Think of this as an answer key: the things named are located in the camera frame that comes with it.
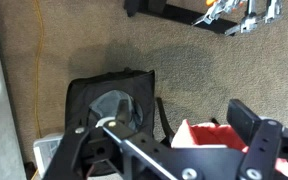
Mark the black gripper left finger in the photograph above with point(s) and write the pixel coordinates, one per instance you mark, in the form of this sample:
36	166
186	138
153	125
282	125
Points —
140	143

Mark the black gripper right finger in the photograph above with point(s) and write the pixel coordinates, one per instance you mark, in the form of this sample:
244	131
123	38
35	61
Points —
264	140

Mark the grey orange clamp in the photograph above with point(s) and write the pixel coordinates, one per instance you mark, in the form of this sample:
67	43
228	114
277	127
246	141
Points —
273	10
217	10
249	21

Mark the red t-shirt white print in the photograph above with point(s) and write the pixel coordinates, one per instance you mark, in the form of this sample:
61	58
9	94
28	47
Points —
214	135

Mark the black laundry bag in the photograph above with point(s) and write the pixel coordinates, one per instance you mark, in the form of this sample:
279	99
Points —
84	96

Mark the clear plastic bin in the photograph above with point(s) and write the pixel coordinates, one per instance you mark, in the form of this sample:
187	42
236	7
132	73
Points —
47	146

